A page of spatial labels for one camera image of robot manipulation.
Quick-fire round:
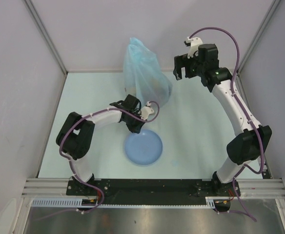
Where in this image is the light blue plastic bag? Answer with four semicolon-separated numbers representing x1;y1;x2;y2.
123;38;172;107

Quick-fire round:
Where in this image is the blue plastic plate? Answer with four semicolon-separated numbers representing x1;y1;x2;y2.
124;129;163;166

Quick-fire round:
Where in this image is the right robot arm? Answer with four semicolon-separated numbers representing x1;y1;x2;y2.
173;40;272;195

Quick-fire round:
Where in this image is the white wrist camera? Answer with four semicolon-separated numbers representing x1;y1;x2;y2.
140;101;154;120
184;37;203;59

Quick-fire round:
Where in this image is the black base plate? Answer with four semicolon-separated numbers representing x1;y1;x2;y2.
66;178;241;206

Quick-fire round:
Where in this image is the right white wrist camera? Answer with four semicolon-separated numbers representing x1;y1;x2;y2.
184;37;203;59

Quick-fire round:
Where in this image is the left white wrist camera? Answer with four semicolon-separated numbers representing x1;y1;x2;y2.
140;101;154;120

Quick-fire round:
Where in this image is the white slotted cable duct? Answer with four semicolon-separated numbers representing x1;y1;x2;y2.
32;198;98;208

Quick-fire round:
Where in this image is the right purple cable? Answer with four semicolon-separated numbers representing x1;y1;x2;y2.
190;27;265;222

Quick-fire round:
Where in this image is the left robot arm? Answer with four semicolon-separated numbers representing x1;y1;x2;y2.
56;95;144;195

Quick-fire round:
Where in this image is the right slotted cable duct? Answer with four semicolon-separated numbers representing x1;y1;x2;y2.
205;196;231;208

